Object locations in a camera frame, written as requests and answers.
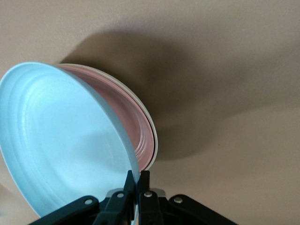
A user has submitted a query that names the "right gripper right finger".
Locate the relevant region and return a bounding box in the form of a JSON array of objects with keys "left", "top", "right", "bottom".
[{"left": 136, "top": 170, "right": 238, "bottom": 225}]

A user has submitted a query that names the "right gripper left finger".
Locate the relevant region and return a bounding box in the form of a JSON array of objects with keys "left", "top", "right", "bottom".
[{"left": 27, "top": 170, "right": 137, "bottom": 225}]

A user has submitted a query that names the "blue plate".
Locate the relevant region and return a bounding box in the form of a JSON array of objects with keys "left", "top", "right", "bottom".
[{"left": 0, "top": 61, "right": 142, "bottom": 224}]

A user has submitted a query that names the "pink plate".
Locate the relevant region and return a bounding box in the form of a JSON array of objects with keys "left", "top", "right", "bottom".
[{"left": 57, "top": 64, "right": 156, "bottom": 171}]

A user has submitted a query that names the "beige plate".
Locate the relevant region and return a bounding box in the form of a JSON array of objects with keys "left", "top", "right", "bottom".
[{"left": 60, "top": 63, "right": 159, "bottom": 171}]

